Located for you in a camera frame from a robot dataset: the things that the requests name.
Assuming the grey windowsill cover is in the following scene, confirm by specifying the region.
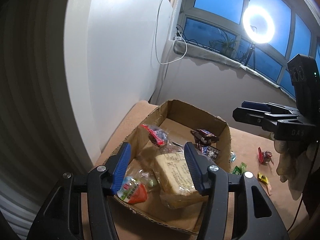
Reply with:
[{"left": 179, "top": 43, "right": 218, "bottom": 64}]
[{"left": 173, "top": 40, "right": 297, "bottom": 98}]

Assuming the white cable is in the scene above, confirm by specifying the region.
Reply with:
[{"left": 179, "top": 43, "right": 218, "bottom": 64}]
[{"left": 154, "top": 0, "right": 188, "bottom": 65}]

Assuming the person's right hand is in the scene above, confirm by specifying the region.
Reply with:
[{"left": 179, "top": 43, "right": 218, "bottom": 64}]
[{"left": 274, "top": 140, "right": 314, "bottom": 202}]

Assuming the black tripod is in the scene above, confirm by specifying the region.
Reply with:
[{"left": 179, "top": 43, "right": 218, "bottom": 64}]
[{"left": 241, "top": 44, "right": 257, "bottom": 69}]

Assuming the clear-wrapped bread packet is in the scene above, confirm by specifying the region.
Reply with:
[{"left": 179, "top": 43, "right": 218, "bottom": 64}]
[{"left": 140, "top": 146, "right": 209, "bottom": 209}]

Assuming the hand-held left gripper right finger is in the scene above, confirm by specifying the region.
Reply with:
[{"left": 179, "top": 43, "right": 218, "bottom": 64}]
[{"left": 184, "top": 142, "right": 290, "bottom": 240}]

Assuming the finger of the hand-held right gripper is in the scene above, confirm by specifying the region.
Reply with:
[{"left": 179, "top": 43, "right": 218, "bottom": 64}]
[
  {"left": 241, "top": 101, "right": 300, "bottom": 117},
  {"left": 232, "top": 107, "right": 300, "bottom": 133}
]

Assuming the cardboard box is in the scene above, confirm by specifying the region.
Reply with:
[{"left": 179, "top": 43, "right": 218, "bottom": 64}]
[{"left": 106, "top": 99, "right": 232, "bottom": 234}]

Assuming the red clear candy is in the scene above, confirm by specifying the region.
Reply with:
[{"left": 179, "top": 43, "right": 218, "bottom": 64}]
[{"left": 139, "top": 124, "right": 168, "bottom": 147}]

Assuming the brown chocolate bar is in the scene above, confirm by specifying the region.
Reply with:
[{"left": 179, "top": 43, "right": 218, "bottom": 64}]
[
  {"left": 196, "top": 144, "right": 221, "bottom": 159},
  {"left": 190, "top": 129, "right": 220, "bottom": 144}
]

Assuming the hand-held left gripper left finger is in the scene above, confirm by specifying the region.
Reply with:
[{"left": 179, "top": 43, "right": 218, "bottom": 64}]
[{"left": 26, "top": 142, "right": 132, "bottom": 240}]

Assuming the potted plant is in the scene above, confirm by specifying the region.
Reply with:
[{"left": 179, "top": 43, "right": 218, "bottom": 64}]
[{"left": 209, "top": 29, "right": 242, "bottom": 58}]

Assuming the red white snack packet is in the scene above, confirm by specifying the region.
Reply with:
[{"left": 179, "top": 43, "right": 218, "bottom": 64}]
[{"left": 117, "top": 176, "right": 148, "bottom": 204}]

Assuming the pale green candy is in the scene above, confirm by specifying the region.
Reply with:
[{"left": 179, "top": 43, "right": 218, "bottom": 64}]
[{"left": 144, "top": 176, "right": 158, "bottom": 188}]

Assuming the round dark red snack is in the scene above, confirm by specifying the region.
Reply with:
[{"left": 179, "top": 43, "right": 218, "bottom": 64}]
[{"left": 257, "top": 147, "right": 274, "bottom": 165}]

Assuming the ring light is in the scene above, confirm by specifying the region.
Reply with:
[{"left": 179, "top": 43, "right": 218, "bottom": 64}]
[{"left": 242, "top": 5, "right": 275, "bottom": 44}]

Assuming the white wardrobe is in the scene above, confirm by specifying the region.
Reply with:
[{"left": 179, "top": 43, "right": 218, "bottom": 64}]
[{"left": 64, "top": 0, "right": 175, "bottom": 165}]

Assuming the yellow candy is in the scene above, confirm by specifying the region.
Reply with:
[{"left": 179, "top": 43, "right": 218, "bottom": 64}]
[{"left": 257, "top": 172, "right": 273, "bottom": 195}]

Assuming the white ribbed panel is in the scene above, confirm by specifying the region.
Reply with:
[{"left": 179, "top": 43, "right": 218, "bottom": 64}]
[{"left": 0, "top": 0, "right": 95, "bottom": 230}]

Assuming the large window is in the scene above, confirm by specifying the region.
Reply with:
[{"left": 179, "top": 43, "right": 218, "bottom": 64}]
[{"left": 180, "top": 0, "right": 320, "bottom": 100}]

